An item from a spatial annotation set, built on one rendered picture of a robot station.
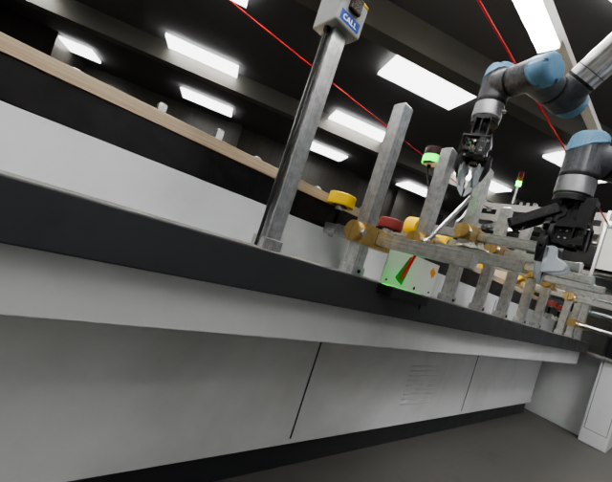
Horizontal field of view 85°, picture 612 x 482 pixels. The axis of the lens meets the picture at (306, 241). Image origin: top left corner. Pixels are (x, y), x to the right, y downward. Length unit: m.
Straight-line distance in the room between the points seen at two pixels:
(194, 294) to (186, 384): 0.37
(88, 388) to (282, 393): 0.53
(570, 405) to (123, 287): 3.42
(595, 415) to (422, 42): 3.62
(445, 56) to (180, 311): 4.03
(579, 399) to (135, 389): 3.27
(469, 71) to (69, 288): 4.30
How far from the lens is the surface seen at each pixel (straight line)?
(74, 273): 0.58
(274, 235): 0.65
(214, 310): 0.66
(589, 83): 1.13
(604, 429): 3.47
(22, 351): 0.84
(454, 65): 4.39
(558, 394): 3.63
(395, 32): 4.13
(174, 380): 0.93
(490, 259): 0.98
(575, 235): 0.94
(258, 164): 0.87
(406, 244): 0.79
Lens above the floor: 0.73
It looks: 1 degrees up
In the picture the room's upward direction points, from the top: 18 degrees clockwise
